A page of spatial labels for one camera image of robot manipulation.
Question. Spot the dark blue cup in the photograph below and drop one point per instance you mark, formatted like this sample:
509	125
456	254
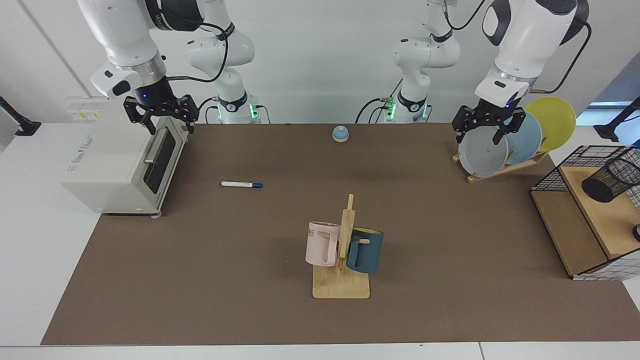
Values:
370	252

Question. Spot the yellow plate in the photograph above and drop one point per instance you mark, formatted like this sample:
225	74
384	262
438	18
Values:
555	120

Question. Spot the grey plate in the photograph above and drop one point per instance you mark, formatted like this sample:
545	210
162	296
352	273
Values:
480	155

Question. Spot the brown table cloth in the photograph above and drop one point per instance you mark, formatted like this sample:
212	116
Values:
250	260

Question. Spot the wooden cup stand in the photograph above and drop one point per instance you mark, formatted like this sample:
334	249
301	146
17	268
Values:
340	287

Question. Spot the white marker with blue cap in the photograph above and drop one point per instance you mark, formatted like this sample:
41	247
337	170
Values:
237	184

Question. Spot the pink cup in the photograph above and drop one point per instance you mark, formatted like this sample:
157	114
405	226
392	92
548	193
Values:
320	245

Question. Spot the wooden plate rack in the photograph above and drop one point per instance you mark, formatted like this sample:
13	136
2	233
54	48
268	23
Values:
515	167

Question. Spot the pale toaster oven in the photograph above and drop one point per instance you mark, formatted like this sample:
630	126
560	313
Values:
110	165

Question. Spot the white wall socket strip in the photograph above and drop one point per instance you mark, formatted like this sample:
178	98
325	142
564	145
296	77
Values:
85	109

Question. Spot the small black round object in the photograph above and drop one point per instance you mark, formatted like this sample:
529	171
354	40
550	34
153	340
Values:
637	233

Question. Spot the black mesh pen holder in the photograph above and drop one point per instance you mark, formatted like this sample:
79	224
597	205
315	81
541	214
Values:
607	182

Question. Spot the light blue plate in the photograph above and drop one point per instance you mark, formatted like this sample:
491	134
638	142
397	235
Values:
525	142

